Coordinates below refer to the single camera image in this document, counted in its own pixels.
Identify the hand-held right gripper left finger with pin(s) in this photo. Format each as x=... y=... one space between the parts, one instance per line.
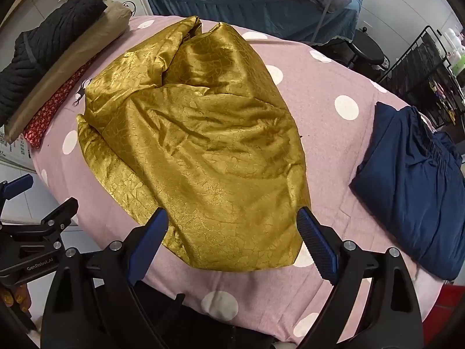
x=150 y=245

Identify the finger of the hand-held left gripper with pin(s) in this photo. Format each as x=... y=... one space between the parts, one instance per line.
x=18 y=185
x=58 y=216

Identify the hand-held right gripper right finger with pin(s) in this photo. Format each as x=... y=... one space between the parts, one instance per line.
x=319 y=247

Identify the gold satin jacket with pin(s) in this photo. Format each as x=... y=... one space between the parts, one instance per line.
x=199 y=145

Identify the tan and black clothes pile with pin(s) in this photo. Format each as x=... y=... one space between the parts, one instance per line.
x=110 y=18

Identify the white printed cardboard box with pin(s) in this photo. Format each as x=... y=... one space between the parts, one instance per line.
x=14 y=149

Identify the red floral cloth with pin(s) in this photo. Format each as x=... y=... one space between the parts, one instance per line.
x=47 y=116

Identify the pink polka dot bedsheet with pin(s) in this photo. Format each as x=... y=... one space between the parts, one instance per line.
x=327 y=152

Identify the navy blue folded garment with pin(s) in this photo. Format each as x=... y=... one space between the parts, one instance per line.
x=399 y=196

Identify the red box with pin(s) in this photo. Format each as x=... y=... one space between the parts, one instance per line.
x=443 y=298

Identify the black knitted garment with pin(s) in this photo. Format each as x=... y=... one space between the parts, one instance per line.
x=43 y=51

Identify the black round stool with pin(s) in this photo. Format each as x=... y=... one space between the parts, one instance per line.
x=367 y=51

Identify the white plastic bottle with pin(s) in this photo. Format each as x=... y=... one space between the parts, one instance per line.
x=450 y=41

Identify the thin metal pole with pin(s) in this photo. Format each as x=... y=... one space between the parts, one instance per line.
x=328 y=3

